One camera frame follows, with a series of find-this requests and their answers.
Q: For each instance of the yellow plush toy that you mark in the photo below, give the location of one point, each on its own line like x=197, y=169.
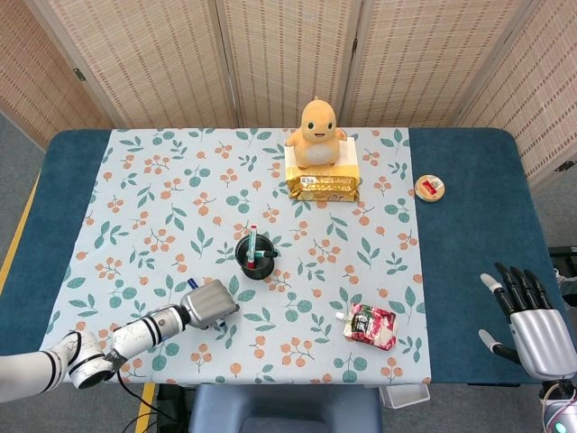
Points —
x=315, y=144

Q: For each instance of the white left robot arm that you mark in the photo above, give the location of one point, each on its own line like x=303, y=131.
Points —
x=140, y=331

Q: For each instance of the blue marker pen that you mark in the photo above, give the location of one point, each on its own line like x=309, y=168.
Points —
x=193, y=283

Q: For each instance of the red drink pouch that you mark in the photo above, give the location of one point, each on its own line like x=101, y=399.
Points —
x=374, y=327

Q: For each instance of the woven folding screen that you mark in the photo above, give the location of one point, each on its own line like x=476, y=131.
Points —
x=158, y=58

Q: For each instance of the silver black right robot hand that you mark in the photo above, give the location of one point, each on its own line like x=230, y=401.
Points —
x=541, y=338

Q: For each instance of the blue grey chair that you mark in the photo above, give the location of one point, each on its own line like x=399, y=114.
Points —
x=284, y=410

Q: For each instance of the black equipment frame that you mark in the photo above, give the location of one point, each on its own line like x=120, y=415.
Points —
x=565, y=253

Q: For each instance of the white box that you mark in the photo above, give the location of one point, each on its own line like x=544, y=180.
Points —
x=351, y=158

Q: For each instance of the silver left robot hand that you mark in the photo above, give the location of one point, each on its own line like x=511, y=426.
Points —
x=209, y=304

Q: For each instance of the floral tablecloth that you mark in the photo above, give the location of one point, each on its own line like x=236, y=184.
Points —
x=180, y=203

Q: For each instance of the green marker with black cap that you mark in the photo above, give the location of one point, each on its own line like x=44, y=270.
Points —
x=266, y=254

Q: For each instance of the round tin with red label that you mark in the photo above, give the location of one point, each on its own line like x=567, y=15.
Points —
x=430, y=188

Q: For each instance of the black mesh pen holder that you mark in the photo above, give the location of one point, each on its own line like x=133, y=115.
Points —
x=261, y=270

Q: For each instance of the gold snack packet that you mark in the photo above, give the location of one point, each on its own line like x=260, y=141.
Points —
x=324, y=189

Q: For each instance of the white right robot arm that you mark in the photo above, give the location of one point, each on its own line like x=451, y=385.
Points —
x=561, y=412

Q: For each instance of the white plastic bin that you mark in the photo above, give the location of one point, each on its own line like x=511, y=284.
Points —
x=405, y=397

